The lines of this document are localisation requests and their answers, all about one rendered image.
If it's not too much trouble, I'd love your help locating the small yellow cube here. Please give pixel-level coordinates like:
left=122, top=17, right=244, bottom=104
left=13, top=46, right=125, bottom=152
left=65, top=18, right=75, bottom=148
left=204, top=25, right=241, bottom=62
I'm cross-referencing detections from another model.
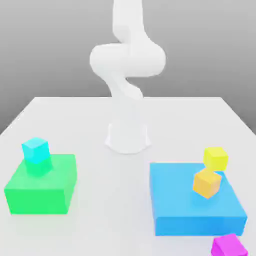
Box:
left=203, top=146, right=229, bottom=172

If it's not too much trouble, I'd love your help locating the small cyan cube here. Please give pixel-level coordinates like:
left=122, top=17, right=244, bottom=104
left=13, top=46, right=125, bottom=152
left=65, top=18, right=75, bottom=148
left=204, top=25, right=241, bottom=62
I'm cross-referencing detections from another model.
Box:
left=21, top=137, right=51, bottom=165

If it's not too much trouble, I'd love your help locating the small orange cube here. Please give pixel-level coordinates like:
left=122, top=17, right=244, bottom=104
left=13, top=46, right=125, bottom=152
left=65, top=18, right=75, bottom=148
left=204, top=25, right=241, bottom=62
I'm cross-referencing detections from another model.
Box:
left=192, top=168, right=222, bottom=200

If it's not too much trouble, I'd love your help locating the small magenta cube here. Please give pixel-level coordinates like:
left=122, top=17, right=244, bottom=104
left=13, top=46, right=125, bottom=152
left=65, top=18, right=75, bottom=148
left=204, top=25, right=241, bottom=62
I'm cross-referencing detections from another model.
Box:
left=211, top=233, right=249, bottom=256

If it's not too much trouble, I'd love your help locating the large blue box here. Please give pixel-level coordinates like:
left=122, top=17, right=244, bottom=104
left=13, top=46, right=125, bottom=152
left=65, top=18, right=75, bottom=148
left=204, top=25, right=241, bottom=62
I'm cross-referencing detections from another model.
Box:
left=149, top=162, right=248, bottom=237

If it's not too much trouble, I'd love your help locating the large green box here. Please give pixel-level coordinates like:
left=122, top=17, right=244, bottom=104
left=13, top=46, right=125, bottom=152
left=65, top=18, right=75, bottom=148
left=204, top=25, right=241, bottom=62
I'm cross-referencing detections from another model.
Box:
left=3, top=154, right=78, bottom=216

